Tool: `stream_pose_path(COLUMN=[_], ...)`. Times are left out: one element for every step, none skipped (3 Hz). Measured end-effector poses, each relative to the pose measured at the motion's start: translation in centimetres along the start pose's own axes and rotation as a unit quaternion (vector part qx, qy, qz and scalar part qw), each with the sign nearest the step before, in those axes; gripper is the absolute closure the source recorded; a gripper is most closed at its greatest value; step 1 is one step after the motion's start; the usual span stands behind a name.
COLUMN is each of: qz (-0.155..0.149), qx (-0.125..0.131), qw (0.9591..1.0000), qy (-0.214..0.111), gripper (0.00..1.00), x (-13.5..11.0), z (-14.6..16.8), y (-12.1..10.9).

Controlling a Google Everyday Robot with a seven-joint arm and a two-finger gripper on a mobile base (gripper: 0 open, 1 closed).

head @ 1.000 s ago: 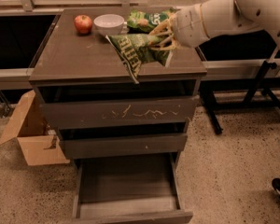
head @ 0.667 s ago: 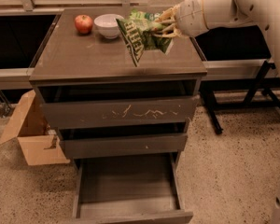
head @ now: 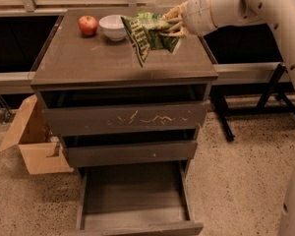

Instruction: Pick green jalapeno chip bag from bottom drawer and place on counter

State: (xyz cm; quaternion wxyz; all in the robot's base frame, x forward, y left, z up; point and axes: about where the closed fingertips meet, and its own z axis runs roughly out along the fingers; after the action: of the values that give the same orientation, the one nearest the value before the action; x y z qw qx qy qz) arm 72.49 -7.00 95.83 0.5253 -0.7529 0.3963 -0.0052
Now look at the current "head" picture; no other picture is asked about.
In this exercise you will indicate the green jalapeno chip bag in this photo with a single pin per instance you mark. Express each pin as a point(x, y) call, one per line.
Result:
point(145, 36)

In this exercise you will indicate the grey drawer cabinet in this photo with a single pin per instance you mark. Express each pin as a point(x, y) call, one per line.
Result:
point(73, 61)

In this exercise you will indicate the red apple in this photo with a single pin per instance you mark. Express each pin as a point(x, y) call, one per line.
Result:
point(88, 25)

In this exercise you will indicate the grey middle drawer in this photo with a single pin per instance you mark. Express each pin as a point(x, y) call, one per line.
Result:
point(129, 148)

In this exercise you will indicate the white ceramic bowl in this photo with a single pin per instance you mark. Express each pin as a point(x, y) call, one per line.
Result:
point(112, 27)

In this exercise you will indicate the green snack bag on counter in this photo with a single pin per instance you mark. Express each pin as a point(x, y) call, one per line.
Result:
point(152, 16)

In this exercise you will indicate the grey top drawer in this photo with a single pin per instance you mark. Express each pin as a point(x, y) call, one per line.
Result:
point(98, 111)

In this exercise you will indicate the brown cardboard box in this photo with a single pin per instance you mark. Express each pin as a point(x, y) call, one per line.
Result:
point(41, 151)

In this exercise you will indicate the grey bottom drawer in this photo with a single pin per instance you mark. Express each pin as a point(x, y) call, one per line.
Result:
point(147, 199)

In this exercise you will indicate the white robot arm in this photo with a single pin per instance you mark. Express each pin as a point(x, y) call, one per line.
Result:
point(279, 15)

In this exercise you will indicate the grey drawer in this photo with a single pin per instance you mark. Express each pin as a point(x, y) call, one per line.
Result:
point(147, 199)
point(129, 148)
point(98, 111)

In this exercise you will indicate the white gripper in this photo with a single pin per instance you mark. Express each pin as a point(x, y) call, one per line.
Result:
point(197, 17)

